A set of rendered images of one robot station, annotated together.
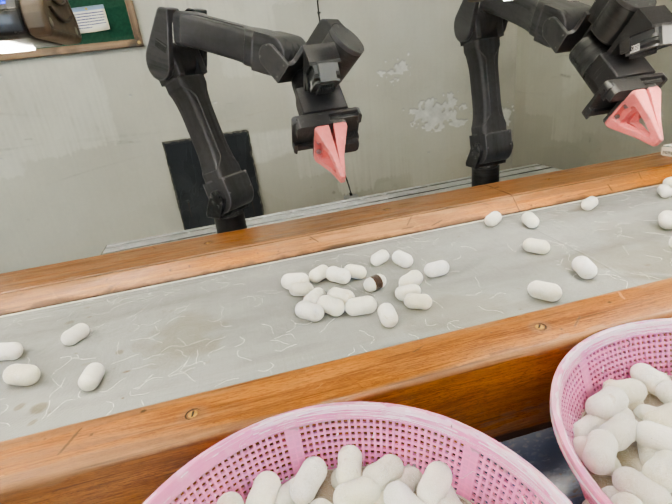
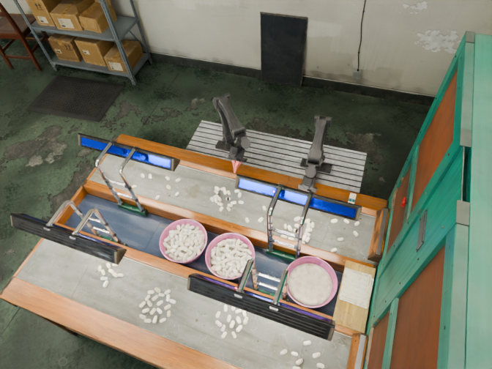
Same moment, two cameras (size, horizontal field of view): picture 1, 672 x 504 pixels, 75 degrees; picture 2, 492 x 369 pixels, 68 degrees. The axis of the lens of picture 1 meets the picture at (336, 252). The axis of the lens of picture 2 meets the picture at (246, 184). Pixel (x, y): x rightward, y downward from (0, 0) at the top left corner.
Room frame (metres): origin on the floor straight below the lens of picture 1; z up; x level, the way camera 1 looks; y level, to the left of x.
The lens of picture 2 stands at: (-0.42, -0.86, 2.56)
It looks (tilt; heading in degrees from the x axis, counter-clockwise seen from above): 54 degrees down; 36
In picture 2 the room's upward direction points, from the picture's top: 6 degrees counter-clockwise
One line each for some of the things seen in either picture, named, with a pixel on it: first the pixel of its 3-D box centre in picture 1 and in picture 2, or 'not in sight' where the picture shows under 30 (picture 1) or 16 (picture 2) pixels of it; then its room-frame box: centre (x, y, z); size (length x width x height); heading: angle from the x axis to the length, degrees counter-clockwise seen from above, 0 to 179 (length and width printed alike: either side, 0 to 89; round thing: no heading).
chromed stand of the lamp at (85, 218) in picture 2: not in sight; (89, 237); (-0.15, 0.40, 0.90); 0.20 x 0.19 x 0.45; 101
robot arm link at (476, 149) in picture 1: (489, 153); not in sight; (1.01, -0.38, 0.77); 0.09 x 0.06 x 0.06; 105
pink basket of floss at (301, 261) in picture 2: not in sight; (310, 284); (0.26, -0.69, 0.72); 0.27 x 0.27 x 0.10
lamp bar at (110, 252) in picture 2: not in sight; (64, 234); (-0.23, 0.38, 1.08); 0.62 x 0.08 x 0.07; 101
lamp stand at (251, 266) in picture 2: not in sight; (264, 298); (0.03, -0.55, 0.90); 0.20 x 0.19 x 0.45; 101
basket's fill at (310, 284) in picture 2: not in sight; (310, 285); (0.26, -0.69, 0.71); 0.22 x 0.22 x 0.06
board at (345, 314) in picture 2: not in sight; (354, 294); (0.30, -0.90, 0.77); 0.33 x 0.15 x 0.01; 11
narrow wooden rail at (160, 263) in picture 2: not in sight; (191, 277); (-0.01, -0.12, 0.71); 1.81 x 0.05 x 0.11; 101
